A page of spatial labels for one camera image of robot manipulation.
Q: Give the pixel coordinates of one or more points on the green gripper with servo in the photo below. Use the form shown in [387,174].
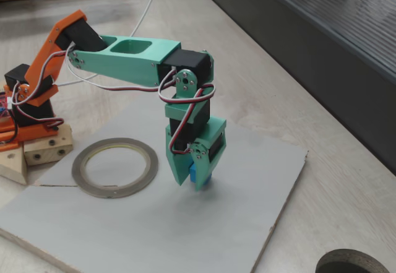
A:
[216,130]

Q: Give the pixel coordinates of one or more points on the blue cube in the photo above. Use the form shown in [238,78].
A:
[192,174]

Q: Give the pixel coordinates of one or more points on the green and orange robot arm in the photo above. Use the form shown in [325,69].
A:
[130,65]

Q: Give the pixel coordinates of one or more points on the white laminated board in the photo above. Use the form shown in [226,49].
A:
[185,223]

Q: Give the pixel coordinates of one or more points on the wooden base block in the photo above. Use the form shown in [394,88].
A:
[44,149]

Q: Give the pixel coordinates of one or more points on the ribbed glass desk partition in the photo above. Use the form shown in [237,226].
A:
[309,37]

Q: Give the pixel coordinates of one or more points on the wooden base plank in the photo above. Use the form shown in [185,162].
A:
[12,167]

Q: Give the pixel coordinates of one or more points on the red controller board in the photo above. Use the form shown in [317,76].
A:
[2,102]

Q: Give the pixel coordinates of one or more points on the orange controller board mount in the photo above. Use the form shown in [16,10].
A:
[7,147]

